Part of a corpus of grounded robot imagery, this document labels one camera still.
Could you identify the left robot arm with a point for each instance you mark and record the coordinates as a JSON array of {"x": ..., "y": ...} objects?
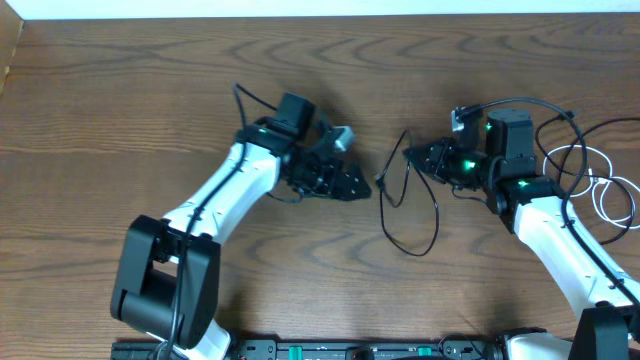
[{"x": 167, "y": 281}]

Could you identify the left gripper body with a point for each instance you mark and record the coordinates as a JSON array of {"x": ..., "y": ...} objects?
[{"x": 329, "y": 178}]

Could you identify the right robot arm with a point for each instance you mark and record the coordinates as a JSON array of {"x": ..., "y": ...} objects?
[{"x": 533, "y": 207}]

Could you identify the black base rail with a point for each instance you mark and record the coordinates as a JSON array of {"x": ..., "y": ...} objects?
[{"x": 360, "y": 350}]

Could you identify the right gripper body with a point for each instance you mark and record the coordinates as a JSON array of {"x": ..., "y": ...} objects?
[{"x": 452, "y": 165}]

